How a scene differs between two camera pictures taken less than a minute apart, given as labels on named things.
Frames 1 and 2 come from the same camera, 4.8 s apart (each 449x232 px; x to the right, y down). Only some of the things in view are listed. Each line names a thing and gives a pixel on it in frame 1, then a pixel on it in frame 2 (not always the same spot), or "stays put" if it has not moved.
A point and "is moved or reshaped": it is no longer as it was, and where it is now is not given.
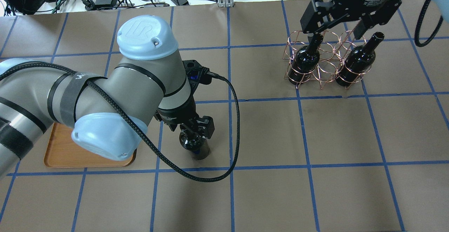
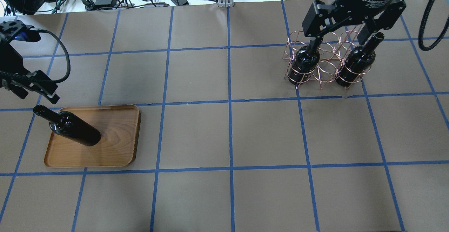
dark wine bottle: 359,61 stays put
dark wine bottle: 306,60 stays put
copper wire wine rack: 325,58 stays put
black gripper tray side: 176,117 to 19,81
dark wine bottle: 198,145 is moved or reshaped
